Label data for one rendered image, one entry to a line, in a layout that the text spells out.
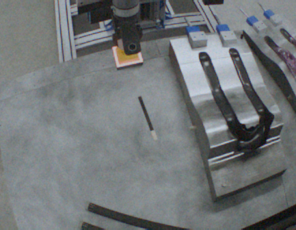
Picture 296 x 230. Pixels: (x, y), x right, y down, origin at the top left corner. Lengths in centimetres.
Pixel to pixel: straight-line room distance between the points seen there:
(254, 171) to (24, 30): 182
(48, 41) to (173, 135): 138
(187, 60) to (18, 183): 65
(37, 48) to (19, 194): 137
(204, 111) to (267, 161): 26
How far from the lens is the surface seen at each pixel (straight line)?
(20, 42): 266
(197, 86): 136
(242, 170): 131
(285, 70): 147
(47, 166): 137
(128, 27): 132
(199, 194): 133
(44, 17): 273
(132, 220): 123
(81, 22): 237
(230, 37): 145
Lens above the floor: 206
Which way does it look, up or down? 64 degrees down
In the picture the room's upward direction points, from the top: 2 degrees clockwise
